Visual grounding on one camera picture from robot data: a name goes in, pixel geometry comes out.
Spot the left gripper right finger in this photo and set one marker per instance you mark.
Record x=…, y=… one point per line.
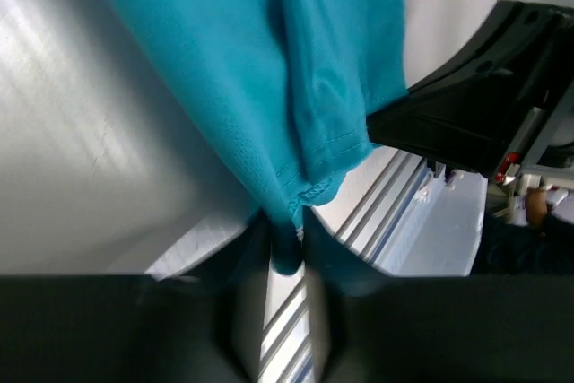
x=351, y=310

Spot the teal t shirt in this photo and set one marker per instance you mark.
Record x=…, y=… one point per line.
x=280, y=89

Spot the aluminium mounting rail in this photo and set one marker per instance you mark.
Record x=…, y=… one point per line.
x=374, y=203

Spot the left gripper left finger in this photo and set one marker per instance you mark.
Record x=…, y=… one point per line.
x=208, y=325

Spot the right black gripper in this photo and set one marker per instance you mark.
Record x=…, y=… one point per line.
x=505, y=98

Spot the white slotted cable duct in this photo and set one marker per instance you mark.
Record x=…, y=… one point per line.
x=446, y=235

